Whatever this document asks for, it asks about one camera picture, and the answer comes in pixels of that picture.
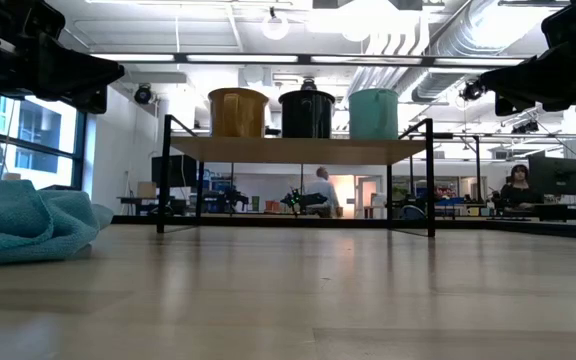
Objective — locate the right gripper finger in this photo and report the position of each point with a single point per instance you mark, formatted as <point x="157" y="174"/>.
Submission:
<point x="533" y="80"/>
<point x="509" y="105"/>

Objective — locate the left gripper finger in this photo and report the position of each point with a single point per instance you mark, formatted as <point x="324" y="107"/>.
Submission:
<point x="75" y="75"/>
<point x="93" y="104"/>

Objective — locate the mint green mug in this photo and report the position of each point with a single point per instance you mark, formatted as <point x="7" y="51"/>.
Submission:
<point x="373" y="117"/>

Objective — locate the yellow enamel mug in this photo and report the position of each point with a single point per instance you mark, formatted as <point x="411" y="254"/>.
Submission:
<point x="238" y="115"/>

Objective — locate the black enamel mug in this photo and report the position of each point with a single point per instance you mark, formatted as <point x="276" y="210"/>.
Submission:
<point x="307" y="117"/>

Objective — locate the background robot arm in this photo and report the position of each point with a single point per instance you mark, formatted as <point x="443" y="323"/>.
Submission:
<point x="300" y="200"/>

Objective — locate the dark monitor behind shelf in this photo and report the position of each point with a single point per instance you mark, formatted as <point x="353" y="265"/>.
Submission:
<point x="178" y="171"/>

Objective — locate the wooden shelf with black legs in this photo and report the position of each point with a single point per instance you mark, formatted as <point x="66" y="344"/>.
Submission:
<point x="298" y="150"/>

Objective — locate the black ceiling spot lamp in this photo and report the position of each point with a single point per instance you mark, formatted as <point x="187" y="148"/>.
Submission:
<point x="309" y="84"/>
<point x="143" y="94"/>

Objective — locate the large dark monitor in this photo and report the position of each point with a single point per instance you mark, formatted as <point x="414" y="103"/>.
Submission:
<point x="555" y="176"/>

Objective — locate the seated person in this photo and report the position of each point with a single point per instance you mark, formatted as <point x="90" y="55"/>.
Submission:
<point x="519" y="192"/>

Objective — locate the cardboard box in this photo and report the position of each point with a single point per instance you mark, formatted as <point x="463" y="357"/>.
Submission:
<point x="145" y="190"/>

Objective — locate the dark background desk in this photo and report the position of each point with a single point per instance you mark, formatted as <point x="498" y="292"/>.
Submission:
<point x="135" y="201"/>

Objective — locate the teal microfiber cloth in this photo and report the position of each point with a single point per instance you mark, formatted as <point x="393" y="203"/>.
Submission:
<point x="18" y="225"/>

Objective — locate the long ceiling light bar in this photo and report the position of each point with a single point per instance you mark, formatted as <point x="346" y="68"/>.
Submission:
<point x="243" y="58"/>

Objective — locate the green cup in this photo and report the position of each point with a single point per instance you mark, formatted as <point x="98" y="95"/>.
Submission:
<point x="255" y="203"/>

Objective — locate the standing person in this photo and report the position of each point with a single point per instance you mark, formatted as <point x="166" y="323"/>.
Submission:
<point x="324" y="192"/>

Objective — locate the black ceiling camera cluster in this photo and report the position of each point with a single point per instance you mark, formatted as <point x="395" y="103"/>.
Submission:
<point x="470" y="91"/>

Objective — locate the black window frame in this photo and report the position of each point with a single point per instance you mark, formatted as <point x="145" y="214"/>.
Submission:
<point x="80" y="150"/>

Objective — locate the silver ventilation duct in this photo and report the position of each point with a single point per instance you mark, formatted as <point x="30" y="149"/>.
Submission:
<point x="463" y="30"/>

